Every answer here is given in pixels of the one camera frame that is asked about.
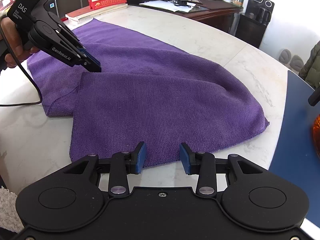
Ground white thick book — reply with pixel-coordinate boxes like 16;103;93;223
75;2;128;22

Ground person's left hand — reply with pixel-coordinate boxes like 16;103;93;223
0;17;40;68

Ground black kettle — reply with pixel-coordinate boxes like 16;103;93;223
255;6;272;25

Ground black water dispenser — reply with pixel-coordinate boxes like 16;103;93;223
235;0;275;49

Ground blue table mat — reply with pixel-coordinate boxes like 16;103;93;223
269;70;320;233

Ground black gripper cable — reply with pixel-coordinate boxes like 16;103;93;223
0;26;42;107

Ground red cover book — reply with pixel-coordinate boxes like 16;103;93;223
65;4;105;22

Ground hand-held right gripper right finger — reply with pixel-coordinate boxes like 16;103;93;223
180;142;264;198

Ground grey plush slipper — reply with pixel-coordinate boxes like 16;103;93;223
279;49;292;67
290;55;304;74

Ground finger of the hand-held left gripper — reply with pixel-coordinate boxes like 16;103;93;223
61;26;101;68
75;55;102;73

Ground black printer with blue sticker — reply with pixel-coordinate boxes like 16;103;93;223
45;0;90;18

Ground purple towel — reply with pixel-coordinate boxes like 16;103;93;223
26;19;269;167

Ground white paper sheets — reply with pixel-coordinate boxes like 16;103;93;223
139;0;203;14

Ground glass teapot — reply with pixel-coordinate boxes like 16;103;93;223
307;86;320;159

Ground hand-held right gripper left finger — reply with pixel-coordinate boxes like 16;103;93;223
61;142;147;198

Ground green padded jacket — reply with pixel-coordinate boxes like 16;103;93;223
299;40;320;89

